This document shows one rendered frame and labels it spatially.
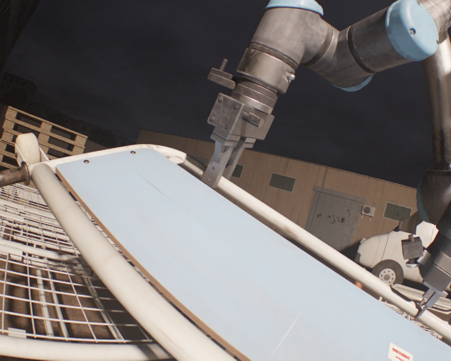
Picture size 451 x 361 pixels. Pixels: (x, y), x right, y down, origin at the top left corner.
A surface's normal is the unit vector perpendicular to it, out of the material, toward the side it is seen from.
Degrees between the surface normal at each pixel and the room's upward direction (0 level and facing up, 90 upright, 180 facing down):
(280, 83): 112
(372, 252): 90
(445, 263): 88
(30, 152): 81
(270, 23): 105
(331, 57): 134
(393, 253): 90
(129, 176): 31
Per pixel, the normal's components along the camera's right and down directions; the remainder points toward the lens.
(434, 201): -0.94, -0.02
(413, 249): -0.51, 0.07
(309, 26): 0.28, 0.28
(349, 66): -0.61, 0.77
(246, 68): -0.67, -0.05
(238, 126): 0.76, 0.50
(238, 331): 0.31, -0.84
